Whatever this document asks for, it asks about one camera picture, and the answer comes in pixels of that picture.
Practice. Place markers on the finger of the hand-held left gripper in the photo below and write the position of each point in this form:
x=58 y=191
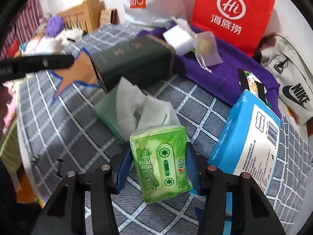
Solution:
x=46 y=63

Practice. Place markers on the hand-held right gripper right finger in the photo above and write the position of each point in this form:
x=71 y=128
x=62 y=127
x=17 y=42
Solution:
x=193 y=173

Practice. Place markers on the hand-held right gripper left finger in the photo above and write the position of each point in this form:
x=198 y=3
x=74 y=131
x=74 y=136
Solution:
x=122 y=173

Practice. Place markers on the bright green tissue pack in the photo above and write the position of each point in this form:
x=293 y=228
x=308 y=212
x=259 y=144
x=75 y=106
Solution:
x=161 y=164

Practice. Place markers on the blue felt star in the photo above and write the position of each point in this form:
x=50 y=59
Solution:
x=80 y=71

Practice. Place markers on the white fluffy plush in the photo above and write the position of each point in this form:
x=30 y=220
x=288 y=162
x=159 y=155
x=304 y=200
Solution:
x=71 y=36

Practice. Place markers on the purple plush toy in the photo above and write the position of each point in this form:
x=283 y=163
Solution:
x=55 y=25

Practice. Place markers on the pink striped curtain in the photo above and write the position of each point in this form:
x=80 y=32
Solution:
x=27 y=22

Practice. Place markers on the blue tissue pack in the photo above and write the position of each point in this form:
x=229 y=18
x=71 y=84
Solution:
x=244 y=139

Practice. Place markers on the grey checked bedsheet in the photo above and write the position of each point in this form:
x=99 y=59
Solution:
x=61 y=127

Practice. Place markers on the wooden headboard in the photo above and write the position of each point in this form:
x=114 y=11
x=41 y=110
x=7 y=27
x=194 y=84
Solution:
x=90 y=12

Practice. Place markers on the white loose tissue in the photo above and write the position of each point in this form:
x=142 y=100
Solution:
x=151 y=112

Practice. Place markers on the yellow patterned quilt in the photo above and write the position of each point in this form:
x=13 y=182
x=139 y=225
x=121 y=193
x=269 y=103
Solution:
x=8 y=142

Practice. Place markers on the patterned cardboard box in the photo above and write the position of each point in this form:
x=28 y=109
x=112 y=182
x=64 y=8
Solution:
x=106 y=17

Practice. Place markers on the dark green box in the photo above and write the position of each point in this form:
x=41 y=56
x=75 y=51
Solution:
x=132 y=63

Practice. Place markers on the purple towel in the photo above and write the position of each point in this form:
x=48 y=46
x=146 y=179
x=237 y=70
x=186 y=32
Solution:
x=220 y=78

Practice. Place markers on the white sponge block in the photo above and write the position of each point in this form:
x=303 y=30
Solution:
x=176 y=40

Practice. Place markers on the beige sling bag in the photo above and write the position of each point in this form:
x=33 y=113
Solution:
x=293 y=63

